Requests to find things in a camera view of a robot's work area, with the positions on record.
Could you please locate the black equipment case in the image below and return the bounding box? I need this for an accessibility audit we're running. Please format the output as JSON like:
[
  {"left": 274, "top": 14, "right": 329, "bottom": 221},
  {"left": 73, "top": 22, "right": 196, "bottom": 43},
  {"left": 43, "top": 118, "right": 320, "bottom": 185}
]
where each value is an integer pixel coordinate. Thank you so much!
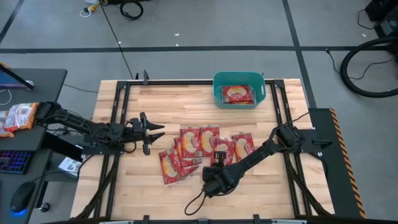
[{"left": 105, "top": 0, "right": 152, "bottom": 5}]

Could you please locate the yellow extension cord white plug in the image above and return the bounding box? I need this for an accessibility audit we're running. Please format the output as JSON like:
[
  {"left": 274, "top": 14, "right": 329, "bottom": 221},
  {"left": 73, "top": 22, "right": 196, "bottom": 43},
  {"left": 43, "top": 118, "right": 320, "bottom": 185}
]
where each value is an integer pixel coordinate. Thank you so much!
[{"left": 79, "top": 0, "right": 101, "bottom": 19}]

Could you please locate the thick black hose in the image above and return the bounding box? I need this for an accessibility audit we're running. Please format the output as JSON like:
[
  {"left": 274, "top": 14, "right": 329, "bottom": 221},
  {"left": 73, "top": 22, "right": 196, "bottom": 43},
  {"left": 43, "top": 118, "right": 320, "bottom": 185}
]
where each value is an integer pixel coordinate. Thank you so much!
[{"left": 340, "top": 36, "right": 398, "bottom": 99}]

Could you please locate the computer monitor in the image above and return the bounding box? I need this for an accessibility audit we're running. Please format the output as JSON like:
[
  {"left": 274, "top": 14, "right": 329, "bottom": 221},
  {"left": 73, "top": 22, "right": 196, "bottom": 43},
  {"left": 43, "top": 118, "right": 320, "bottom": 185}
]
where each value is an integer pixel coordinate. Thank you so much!
[{"left": 0, "top": 61, "right": 35, "bottom": 91}]

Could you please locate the black panel hazard striped edge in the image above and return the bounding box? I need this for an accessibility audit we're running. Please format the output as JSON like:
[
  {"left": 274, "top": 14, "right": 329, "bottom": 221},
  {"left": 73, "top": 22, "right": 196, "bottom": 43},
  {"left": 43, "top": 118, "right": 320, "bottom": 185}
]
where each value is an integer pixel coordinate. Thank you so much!
[{"left": 308, "top": 108, "right": 367, "bottom": 219}]

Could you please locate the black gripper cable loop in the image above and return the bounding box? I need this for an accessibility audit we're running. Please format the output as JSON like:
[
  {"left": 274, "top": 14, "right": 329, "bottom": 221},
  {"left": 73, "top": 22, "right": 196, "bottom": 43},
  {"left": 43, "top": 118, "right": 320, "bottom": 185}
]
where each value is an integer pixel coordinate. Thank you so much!
[{"left": 184, "top": 188, "right": 208, "bottom": 217}]

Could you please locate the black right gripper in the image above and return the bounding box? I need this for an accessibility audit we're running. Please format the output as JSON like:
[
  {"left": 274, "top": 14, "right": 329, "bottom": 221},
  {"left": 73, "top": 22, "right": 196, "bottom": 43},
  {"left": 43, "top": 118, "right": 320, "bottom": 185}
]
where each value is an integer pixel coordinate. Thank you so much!
[{"left": 201, "top": 151, "right": 239, "bottom": 197}]

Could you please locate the black equipment stand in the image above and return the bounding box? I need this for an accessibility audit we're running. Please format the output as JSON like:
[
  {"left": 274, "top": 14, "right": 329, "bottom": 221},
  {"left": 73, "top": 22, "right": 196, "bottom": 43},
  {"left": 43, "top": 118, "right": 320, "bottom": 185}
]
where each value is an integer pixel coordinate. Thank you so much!
[{"left": 364, "top": 0, "right": 398, "bottom": 39}]

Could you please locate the backlit black keyboard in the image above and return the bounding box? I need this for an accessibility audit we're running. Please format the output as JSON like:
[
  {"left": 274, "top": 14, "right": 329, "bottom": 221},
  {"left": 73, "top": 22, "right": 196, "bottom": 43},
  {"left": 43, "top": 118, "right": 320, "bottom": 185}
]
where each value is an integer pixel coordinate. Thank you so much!
[{"left": 0, "top": 149, "right": 34, "bottom": 175}]

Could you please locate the teal plastic basket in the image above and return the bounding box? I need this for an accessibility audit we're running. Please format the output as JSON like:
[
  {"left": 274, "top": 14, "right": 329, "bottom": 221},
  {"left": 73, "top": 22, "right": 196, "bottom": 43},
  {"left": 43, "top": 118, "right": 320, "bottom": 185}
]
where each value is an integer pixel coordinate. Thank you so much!
[{"left": 212, "top": 70, "right": 267, "bottom": 110}]

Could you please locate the thin white cable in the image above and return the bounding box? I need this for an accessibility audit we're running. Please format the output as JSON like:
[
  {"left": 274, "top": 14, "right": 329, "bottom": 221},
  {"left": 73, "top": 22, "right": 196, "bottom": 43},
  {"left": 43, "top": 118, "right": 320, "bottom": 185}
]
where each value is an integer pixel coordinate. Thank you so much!
[{"left": 0, "top": 88, "right": 12, "bottom": 106}]

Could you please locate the orange white popcorn pack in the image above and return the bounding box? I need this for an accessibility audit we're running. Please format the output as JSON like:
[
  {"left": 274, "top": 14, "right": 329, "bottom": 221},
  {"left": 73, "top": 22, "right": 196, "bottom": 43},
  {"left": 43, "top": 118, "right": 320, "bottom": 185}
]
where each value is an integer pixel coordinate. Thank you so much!
[
  {"left": 0, "top": 110, "right": 16, "bottom": 138},
  {"left": 4, "top": 101, "right": 40, "bottom": 133}
]

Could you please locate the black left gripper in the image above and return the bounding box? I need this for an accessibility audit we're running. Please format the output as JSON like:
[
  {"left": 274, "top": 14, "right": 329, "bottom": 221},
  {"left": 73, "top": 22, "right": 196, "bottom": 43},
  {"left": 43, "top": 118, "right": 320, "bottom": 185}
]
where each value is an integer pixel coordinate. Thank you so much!
[{"left": 129, "top": 111, "right": 166, "bottom": 156}]

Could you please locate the thin black floor cable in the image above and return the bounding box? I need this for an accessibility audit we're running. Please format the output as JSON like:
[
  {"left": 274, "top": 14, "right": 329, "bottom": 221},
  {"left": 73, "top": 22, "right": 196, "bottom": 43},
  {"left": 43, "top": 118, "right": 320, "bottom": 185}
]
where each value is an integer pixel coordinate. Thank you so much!
[
  {"left": 356, "top": 8, "right": 379, "bottom": 31},
  {"left": 63, "top": 83, "right": 99, "bottom": 94},
  {"left": 325, "top": 48, "right": 396, "bottom": 81},
  {"left": 98, "top": 0, "right": 135, "bottom": 80}
]

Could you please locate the black computer mouse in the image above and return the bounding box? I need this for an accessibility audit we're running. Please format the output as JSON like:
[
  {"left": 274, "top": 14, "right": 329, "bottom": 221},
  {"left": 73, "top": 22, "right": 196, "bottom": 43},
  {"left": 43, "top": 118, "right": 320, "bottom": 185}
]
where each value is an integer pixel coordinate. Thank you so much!
[{"left": 10, "top": 181, "right": 37, "bottom": 214}]

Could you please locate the black desk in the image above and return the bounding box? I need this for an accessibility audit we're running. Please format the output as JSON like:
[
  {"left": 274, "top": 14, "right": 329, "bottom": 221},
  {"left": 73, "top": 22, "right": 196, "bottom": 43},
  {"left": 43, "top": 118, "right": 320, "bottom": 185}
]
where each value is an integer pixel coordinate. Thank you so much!
[{"left": 0, "top": 68, "right": 68, "bottom": 224}]

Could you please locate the black metal table frame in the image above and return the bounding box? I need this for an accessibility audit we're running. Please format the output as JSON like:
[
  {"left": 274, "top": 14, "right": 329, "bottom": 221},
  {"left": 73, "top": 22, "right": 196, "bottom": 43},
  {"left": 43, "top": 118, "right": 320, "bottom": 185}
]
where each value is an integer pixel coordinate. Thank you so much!
[{"left": 74, "top": 79, "right": 335, "bottom": 224}]

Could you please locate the small white printed box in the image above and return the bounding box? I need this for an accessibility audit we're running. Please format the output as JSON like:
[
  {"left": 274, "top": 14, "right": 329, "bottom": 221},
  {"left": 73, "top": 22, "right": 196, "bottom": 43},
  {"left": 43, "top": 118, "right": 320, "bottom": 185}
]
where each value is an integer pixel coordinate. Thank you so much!
[{"left": 57, "top": 156, "right": 83, "bottom": 179}]

